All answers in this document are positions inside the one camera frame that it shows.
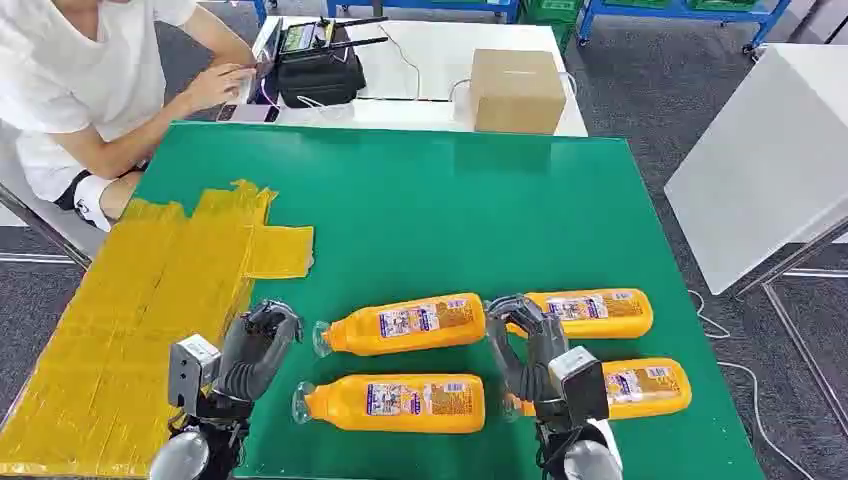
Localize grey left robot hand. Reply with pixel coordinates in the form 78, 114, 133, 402
215, 299, 305, 405

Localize person's right hand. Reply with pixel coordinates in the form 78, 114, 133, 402
186, 62, 258, 113

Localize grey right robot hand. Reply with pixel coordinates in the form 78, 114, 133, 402
484, 294, 571, 405

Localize orange drink bottle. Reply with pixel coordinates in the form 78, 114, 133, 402
506, 288, 655, 341
502, 357, 694, 423
312, 292, 488, 360
291, 373, 487, 436

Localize phone in purple case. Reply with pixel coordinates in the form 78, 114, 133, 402
217, 103, 281, 125

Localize grey tablet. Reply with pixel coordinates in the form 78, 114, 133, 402
254, 18, 285, 82

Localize blue metal rack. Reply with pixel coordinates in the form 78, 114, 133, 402
325, 0, 521, 25
228, 0, 280, 26
576, 0, 793, 56

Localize black bag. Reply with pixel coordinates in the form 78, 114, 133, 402
276, 44, 367, 109

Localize black remote controller with antennas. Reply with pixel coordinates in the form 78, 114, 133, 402
278, 16, 390, 64

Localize yellow plastic sheet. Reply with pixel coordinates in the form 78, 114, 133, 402
0, 178, 316, 480

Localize person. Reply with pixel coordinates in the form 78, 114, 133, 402
0, 0, 260, 233

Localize green table mat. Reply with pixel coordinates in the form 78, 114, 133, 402
132, 121, 766, 480

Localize grey metal side table legs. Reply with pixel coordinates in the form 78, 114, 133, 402
731, 215, 848, 439

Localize brown cardboard box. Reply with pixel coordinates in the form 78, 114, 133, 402
468, 48, 568, 136

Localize large white side table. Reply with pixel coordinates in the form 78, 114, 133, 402
664, 42, 848, 296

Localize stacked green crates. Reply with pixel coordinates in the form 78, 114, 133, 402
519, 0, 586, 53

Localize green crate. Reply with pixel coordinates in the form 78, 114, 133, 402
688, 0, 760, 12

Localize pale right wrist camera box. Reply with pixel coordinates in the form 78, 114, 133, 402
548, 345, 611, 429

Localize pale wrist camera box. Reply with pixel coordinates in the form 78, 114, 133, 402
167, 334, 222, 409
548, 345, 611, 429

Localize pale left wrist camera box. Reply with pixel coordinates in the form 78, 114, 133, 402
167, 334, 222, 409

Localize white cable by bag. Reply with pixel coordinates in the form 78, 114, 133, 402
296, 94, 356, 121

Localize thin black cable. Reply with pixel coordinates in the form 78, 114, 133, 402
376, 25, 452, 103

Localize white cable on floor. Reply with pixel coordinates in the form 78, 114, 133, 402
687, 289, 816, 480

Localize grey metal frame bar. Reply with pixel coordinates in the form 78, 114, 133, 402
0, 184, 94, 270

